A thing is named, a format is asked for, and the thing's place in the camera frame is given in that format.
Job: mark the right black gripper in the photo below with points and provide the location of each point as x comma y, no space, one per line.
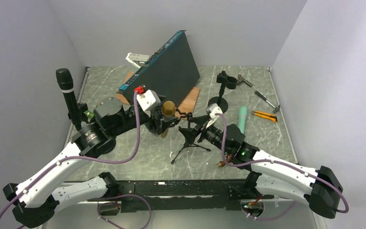
200,120

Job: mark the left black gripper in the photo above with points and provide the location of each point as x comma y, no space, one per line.
163,122

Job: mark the black tripod shock mount stand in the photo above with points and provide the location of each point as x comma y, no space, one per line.
190,133

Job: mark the gold microphone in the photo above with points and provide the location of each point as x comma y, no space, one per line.
168,109

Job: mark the teal green microphone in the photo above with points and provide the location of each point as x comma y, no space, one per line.
242,117

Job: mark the black round base mic stand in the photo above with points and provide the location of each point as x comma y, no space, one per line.
226,81

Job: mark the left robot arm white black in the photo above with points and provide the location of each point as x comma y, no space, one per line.
36,200

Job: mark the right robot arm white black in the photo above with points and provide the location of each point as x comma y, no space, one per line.
268,175

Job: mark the black stand with black microphone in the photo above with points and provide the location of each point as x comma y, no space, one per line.
85,120

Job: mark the black microphone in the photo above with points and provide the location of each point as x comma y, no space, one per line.
65,82

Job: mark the wooden board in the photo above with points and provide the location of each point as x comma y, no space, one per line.
187,105

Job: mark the green plastic faucet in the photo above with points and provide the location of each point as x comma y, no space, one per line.
90,115

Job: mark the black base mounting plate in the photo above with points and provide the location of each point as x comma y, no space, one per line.
140,195

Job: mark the yellow utility knife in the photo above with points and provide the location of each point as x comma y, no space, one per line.
265,115

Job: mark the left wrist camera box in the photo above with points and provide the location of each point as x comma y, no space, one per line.
147,99

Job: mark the blue network switch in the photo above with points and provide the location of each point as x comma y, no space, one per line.
171,71

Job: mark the white metal bracket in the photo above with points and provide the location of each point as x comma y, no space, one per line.
137,60

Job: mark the small black handled hammer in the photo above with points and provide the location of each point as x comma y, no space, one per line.
276,108

